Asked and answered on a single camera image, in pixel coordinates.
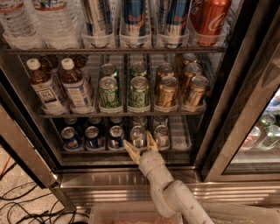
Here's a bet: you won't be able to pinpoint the green can front left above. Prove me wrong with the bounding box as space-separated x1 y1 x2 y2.
99 76 121 109

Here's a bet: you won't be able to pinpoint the silver 7up can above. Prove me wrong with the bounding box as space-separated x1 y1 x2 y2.
132 115 148 129
130 125 146 148
153 115 168 128
154 125 170 150

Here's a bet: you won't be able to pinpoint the red bull can right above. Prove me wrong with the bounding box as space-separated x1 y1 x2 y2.
157 0 191 48

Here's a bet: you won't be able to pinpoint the blue pepsi can rear left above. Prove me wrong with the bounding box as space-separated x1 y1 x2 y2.
65 117 82 131

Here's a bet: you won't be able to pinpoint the blue pepsi can rear middle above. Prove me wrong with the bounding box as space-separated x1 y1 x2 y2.
88 116 104 130

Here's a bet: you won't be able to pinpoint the blue pepsi can front right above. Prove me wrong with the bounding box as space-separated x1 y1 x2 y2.
109 125 124 149

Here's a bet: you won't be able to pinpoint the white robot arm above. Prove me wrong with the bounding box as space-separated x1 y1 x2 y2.
123 132 214 224

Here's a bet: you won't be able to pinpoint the glass fridge door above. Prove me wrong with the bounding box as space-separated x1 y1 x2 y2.
192 0 280 182

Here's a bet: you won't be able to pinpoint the stainless steel fridge frame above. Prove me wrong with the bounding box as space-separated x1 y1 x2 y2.
0 5 280 209

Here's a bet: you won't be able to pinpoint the silver 7up can right front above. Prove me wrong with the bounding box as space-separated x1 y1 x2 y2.
154 125 170 150

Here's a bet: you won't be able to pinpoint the green can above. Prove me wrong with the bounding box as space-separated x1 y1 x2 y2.
99 76 121 109
100 63 119 80
129 76 149 109
130 62 148 78

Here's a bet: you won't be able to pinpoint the green can rear left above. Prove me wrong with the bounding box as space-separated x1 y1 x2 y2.
100 63 119 80

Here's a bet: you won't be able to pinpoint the silver 7up can rear left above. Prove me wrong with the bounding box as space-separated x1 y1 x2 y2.
132 115 148 129

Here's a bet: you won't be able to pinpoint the clear plastic bin left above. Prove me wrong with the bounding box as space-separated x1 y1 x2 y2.
88 201 183 224

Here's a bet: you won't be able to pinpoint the blue pepsi can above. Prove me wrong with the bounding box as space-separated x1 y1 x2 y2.
61 127 82 151
88 116 104 130
109 116 124 128
85 126 104 151
65 117 82 131
109 125 124 149

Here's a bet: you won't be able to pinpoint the silver 7up can rear right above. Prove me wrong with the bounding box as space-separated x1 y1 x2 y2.
153 115 168 128

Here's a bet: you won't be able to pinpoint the red coca-cola can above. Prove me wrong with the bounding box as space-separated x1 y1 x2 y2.
190 0 232 46

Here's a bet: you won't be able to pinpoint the blue pepsi can front left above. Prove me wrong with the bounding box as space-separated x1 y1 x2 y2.
61 127 82 151

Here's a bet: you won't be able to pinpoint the gold can rear left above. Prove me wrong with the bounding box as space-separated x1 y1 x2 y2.
156 62 175 84

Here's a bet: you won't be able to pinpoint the water bottle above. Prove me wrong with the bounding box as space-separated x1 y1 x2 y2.
31 0 79 49
0 0 45 50

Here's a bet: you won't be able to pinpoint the tea bottle front right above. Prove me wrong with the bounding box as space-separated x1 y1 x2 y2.
61 58 93 113

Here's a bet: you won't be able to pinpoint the green can front right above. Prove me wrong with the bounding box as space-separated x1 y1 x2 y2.
129 76 149 109

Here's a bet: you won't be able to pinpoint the green can rear right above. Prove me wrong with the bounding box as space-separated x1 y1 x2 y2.
130 62 148 78

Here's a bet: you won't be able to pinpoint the water bottle right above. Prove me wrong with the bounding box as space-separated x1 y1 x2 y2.
31 0 79 49

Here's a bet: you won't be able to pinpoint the gold can rear right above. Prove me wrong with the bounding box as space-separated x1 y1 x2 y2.
176 52 198 69

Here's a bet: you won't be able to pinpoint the silver tall can left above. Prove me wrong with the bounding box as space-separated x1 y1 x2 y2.
81 0 112 48

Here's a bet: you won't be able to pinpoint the black floor cables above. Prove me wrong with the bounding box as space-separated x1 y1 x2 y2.
0 162 90 224

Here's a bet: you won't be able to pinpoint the blue pepsi can rear right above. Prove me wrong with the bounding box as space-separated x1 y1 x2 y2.
109 116 124 128

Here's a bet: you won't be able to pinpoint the gold can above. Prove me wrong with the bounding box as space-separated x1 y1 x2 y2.
184 76 209 107
156 62 175 84
156 76 179 108
180 63 202 92
176 52 198 69

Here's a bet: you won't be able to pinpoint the tea bottle front left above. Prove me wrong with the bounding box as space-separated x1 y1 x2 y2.
26 59 68 116

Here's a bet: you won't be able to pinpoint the blue pepsi can front middle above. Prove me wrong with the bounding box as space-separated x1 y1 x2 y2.
85 126 104 151

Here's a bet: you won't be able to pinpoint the clear plastic bin right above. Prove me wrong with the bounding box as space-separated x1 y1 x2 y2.
202 203 280 224

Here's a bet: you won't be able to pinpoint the tea bottle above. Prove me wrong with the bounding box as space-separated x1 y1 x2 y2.
69 55 88 72
26 59 68 116
61 58 93 113

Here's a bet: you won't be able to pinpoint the tea bottle rear right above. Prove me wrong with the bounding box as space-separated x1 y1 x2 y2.
69 55 88 72

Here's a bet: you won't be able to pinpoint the red bull can middle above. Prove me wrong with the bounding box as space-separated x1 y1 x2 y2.
122 0 146 48

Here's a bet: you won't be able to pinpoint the gold can front right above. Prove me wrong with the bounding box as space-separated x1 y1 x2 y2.
184 76 209 107

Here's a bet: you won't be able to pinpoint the red bull can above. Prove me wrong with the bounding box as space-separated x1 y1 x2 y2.
157 0 191 48
122 0 146 48

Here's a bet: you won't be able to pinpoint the gold can middle right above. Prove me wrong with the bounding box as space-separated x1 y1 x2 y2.
180 63 202 92

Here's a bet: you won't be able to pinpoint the gold can front left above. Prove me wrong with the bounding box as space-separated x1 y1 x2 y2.
156 76 179 108

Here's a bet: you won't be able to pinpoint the clear plastic bin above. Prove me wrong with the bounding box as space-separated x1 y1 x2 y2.
88 201 183 224
202 203 280 224

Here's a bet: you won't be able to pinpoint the water bottle left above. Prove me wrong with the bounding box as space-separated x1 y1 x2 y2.
0 0 45 50

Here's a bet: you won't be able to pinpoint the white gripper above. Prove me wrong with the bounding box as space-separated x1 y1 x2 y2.
123 131 174 187

